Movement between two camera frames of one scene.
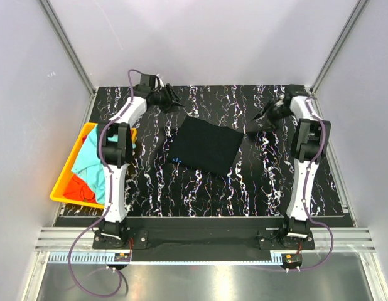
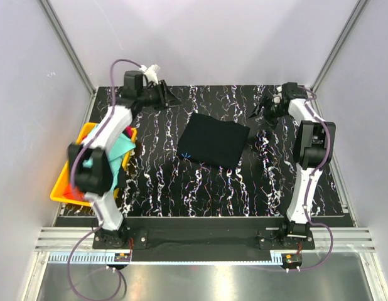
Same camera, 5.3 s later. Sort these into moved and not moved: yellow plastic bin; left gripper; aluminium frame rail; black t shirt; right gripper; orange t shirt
Moved: right gripper; black t shirt
Not moved: aluminium frame rail; orange t shirt; left gripper; yellow plastic bin
